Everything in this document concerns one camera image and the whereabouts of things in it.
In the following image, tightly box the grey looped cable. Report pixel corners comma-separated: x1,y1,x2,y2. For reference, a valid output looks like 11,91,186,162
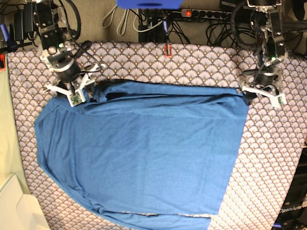
102,7,130,36

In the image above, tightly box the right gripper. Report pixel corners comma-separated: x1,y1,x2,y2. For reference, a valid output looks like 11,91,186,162
39,45,106,107

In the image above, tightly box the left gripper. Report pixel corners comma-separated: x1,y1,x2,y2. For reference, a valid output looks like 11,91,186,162
238,66,287,108

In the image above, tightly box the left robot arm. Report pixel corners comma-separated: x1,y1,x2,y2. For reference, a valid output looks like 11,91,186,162
230,0,287,108

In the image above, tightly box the black power adapter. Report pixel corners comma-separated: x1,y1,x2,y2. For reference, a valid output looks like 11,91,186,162
14,2,37,42

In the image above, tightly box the fan-patterned table cloth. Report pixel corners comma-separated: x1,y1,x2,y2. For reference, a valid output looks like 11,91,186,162
7,42,307,230

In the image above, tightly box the white power strip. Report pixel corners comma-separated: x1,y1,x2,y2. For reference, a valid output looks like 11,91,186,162
180,9,231,20

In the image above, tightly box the blue long-sleeve T-shirt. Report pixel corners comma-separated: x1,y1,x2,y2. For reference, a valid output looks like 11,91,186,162
34,81,248,230

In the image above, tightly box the blue box at top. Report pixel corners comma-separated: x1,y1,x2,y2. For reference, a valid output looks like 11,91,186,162
116,0,183,9

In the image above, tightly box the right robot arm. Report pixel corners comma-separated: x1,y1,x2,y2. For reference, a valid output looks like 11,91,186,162
33,0,105,107

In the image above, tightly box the white plastic bin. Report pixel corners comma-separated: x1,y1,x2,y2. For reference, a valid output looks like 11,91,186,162
0,174,50,230

